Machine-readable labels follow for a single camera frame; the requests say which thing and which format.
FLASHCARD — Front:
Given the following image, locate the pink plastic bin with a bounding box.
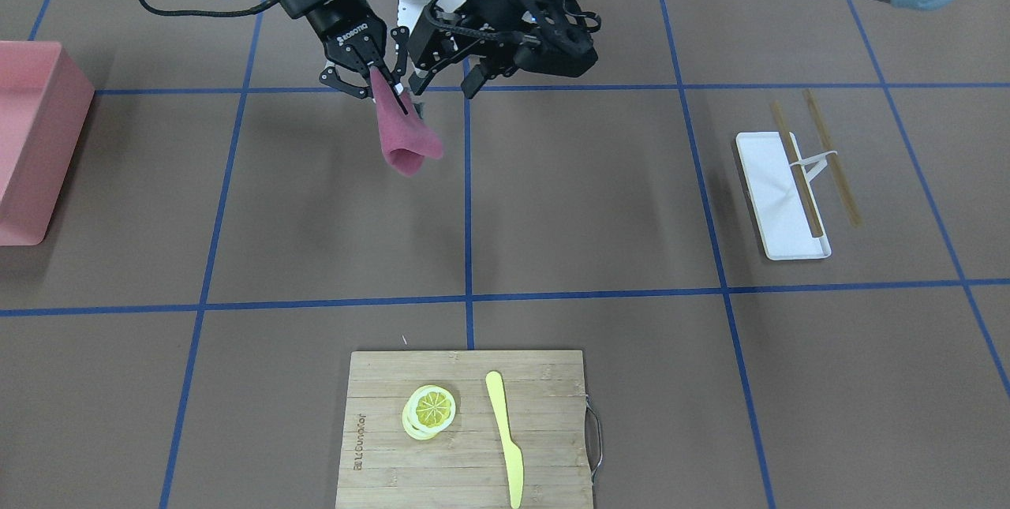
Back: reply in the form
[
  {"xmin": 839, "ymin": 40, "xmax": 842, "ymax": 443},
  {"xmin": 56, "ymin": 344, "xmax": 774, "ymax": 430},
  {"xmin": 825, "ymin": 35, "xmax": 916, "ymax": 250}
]
[{"xmin": 1, "ymin": 41, "xmax": 95, "ymax": 247}]

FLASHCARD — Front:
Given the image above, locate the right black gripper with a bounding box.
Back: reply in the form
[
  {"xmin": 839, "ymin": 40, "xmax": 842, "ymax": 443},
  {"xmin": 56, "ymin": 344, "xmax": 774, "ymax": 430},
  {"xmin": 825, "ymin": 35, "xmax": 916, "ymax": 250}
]
[{"xmin": 281, "ymin": 0, "xmax": 409, "ymax": 116}]

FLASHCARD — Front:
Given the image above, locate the wooden rack rod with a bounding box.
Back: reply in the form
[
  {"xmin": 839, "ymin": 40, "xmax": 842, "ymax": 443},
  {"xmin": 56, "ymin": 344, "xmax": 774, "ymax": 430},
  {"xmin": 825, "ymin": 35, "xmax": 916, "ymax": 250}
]
[
  {"xmin": 803, "ymin": 88, "xmax": 863, "ymax": 228},
  {"xmin": 769, "ymin": 100, "xmax": 824, "ymax": 238}
]

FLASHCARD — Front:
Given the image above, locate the wooden cutting board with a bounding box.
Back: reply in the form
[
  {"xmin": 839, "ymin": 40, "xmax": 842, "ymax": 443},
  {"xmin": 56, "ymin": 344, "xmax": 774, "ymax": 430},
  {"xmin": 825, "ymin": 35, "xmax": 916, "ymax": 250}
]
[{"xmin": 335, "ymin": 350, "xmax": 594, "ymax": 508}]

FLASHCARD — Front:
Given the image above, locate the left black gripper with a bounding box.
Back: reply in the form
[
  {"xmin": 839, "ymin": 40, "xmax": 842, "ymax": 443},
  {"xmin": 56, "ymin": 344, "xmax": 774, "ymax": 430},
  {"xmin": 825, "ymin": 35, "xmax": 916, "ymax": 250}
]
[{"xmin": 404, "ymin": 0, "xmax": 569, "ymax": 99}]

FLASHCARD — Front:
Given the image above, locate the yellow lemon slice toy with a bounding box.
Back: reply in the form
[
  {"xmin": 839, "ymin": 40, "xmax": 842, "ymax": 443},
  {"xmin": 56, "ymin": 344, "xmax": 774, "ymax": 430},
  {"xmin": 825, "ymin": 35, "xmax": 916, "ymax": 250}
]
[{"xmin": 402, "ymin": 384, "xmax": 457, "ymax": 441}]

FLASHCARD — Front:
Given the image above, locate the pink cloth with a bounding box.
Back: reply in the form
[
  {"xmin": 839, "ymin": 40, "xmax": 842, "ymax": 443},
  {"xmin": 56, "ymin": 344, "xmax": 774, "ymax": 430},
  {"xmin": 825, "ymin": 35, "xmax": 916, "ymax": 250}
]
[{"xmin": 369, "ymin": 66, "xmax": 444, "ymax": 177}]

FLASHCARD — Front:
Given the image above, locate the white rack tray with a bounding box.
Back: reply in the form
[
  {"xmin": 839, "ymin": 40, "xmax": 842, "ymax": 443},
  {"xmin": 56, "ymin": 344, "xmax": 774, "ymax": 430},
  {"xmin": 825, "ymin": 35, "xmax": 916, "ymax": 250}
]
[{"xmin": 735, "ymin": 132, "xmax": 831, "ymax": 261}]

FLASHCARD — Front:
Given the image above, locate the yellow plastic knife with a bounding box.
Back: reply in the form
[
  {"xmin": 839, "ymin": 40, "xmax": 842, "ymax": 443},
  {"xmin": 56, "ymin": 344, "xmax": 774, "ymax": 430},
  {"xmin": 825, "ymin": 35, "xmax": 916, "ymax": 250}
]
[{"xmin": 484, "ymin": 370, "xmax": 526, "ymax": 508}]

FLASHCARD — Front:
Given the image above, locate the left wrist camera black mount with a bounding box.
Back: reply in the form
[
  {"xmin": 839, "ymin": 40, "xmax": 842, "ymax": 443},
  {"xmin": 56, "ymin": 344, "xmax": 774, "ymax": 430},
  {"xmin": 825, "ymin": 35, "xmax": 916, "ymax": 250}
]
[{"xmin": 514, "ymin": 0, "xmax": 600, "ymax": 78}]

